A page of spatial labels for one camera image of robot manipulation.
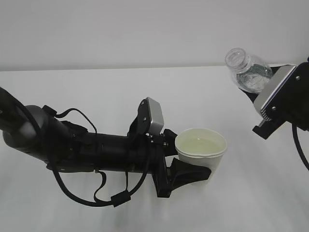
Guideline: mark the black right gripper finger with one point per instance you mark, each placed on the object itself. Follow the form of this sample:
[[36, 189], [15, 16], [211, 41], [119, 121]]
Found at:
[[283, 70], [252, 97]]

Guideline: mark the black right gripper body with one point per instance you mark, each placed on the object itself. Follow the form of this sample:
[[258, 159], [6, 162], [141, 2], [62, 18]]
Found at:
[[266, 128]]

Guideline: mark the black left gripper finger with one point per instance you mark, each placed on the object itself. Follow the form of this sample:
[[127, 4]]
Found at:
[[169, 143], [182, 173]]

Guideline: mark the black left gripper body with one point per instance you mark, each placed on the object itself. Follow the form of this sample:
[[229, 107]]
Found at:
[[156, 148]]

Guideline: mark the clear water bottle green label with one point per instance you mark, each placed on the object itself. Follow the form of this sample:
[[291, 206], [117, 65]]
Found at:
[[249, 72]]

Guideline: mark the white paper cup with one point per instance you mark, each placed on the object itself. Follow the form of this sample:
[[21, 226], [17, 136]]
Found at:
[[201, 147]]

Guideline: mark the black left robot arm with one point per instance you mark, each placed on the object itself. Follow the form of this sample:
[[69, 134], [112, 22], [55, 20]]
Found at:
[[65, 147]]

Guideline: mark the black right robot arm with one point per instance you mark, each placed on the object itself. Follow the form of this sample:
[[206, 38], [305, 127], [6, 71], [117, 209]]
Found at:
[[284, 99]]

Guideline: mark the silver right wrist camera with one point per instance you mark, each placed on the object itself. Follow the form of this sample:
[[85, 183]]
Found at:
[[265, 97]]

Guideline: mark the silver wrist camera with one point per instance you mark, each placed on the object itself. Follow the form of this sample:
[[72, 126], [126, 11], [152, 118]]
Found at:
[[149, 119], [265, 97]]

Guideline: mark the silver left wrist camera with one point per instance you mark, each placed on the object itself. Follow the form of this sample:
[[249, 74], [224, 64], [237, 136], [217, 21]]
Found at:
[[149, 119]]

